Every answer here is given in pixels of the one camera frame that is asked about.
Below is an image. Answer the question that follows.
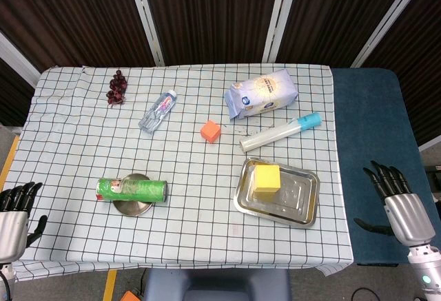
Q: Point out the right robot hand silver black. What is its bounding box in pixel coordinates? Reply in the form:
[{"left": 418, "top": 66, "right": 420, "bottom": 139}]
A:
[{"left": 353, "top": 160, "right": 437, "bottom": 247}]

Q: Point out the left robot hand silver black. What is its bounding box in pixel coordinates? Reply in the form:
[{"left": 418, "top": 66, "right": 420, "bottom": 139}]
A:
[{"left": 0, "top": 181, "right": 48, "bottom": 264}]

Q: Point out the green chip can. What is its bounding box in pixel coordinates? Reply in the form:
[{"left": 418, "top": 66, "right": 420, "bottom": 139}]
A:
[{"left": 96, "top": 177, "right": 170, "bottom": 207}]

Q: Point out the yellow cube block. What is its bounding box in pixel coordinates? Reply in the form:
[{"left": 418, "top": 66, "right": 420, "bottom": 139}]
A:
[{"left": 253, "top": 164, "right": 282, "bottom": 194}]

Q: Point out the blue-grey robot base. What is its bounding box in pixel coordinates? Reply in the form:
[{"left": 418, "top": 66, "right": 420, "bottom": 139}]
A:
[{"left": 143, "top": 268, "right": 292, "bottom": 301}]

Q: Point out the black box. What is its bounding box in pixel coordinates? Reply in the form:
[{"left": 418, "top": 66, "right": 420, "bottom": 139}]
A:
[{"left": 424, "top": 165, "right": 441, "bottom": 192}]

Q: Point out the dark blue table mat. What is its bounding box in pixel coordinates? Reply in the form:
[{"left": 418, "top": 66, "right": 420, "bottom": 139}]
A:
[{"left": 331, "top": 68, "right": 425, "bottom": 267}]

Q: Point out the rectangular metal tray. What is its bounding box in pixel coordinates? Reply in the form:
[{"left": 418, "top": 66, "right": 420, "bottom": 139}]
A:
[{"left": 234, "top": 156, "right": 320, "bottom": 229}]

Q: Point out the round metal plate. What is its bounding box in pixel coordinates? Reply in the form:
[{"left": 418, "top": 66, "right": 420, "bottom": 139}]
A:
[{"left": 112, "top": 173, "right": 156, "bottom": 217}]

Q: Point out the cling film roll blue end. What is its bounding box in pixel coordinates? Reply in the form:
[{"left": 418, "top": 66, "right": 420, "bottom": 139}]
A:
[{"left": 239, "top": 112, "right": 323, "bottom": 154}]

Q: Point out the dark red grape bunch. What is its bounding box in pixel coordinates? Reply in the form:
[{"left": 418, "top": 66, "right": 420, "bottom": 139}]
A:
[{"left": 105, "top": 69, "right": 129, "bottom": 109}]

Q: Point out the white checked tablecloth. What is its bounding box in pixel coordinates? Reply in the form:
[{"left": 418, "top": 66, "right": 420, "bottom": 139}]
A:
[{"left": 0, "top": 63, "right": 356, "bottom": 280}]

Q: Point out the clear plastic water bottle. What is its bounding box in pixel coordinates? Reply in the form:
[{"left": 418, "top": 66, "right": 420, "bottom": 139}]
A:
[{"left": 138, "top": 90, "right": 178, "bottom": 134}]

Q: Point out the pale blue tissue pack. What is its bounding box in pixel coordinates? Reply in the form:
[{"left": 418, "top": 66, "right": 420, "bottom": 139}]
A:
[{"left": 223, "top": 68, "right": 299, "bottom": 121}]

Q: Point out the orange cube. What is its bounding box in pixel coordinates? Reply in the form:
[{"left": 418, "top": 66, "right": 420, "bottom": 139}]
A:
[{"left": 201, "top": 119, "right": 222, "bottom": 144}]

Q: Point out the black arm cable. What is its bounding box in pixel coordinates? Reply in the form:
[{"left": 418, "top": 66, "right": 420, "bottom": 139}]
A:
[{"left": 0, "top": 269, "right": 12, "bottom": 301}]

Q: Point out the black floor cable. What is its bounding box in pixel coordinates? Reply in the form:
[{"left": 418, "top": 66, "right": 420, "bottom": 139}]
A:
[{"left": 350, "top": 287, "right": 382, "bottom": 301}]

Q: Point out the brown folding screen white frame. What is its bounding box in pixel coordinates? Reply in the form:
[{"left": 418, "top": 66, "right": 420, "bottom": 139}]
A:
[{"left": 0, "top": 0, "right": 441, "bottom": 152}]

